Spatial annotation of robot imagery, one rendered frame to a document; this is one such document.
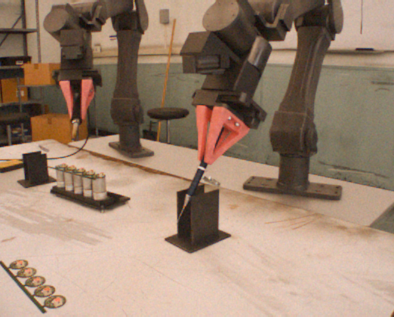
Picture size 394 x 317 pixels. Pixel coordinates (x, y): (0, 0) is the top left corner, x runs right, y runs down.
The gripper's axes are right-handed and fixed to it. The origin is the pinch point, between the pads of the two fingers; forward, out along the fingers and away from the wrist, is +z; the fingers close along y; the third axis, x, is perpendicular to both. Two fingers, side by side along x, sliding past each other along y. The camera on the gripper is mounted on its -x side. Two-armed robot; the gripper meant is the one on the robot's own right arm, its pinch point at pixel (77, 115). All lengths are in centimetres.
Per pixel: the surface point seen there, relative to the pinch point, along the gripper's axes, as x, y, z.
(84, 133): 334, -41, -110
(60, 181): -1.8, -3.0, 14.3
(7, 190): 5.5, -15.8, 14.2
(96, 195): -8.5, 4.5, 18.5
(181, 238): -19.7, 17.8, 27.7
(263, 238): -20.6, 30.0, 28.7
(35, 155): 5.6, -10.1, 6.6
